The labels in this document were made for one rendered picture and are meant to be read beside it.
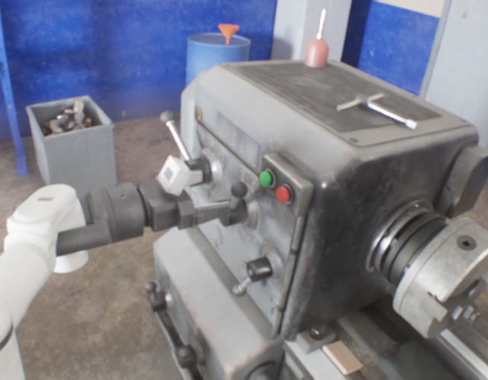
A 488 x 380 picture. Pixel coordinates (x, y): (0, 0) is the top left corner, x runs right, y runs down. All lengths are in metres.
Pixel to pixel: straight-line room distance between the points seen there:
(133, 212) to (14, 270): 0.20
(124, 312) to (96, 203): 1.54
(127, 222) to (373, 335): 0.83
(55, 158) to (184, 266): 1.61
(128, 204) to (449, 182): 0.70
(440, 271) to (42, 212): 0.65
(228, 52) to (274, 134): 2.71
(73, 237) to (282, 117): 0.45
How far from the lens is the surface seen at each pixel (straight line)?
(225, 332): 1.00
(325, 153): 0.68
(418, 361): 1.19
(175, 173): 0.59
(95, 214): 0.58
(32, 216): 0.53
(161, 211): 0.59
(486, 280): 0.86
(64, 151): 2.58
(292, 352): 0.97
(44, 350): 2.04
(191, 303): 1.08
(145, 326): 2.02
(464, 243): 0.79
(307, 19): 4.12
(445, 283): 0.75
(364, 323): 1.22
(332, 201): 0.67
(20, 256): 0.51
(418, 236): 0.82
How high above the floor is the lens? 1.61
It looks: 33 degrees down
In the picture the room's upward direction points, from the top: 6 degrees clockwise
